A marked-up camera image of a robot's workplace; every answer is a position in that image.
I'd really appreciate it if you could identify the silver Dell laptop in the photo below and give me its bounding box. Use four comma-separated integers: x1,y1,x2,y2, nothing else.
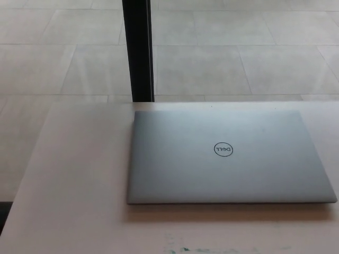
126,110,338,205

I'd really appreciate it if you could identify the black vertical window frame post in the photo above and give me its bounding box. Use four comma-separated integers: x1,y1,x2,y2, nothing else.
122,0,155,103

